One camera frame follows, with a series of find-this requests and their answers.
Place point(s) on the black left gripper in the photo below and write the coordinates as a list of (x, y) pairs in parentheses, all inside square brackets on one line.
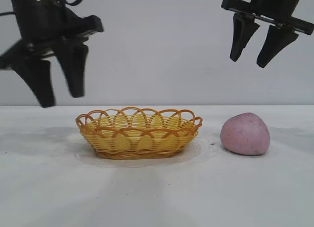
[(39, 20)]

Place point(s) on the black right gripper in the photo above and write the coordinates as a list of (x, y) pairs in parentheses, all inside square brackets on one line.
[(272, 3)]

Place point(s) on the yellow woven plastic basket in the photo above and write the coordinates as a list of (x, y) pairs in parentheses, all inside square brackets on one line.
[(137, 143)]

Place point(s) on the clear plastic saucer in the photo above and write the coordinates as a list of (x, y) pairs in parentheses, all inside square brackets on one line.
[(191, 152)]

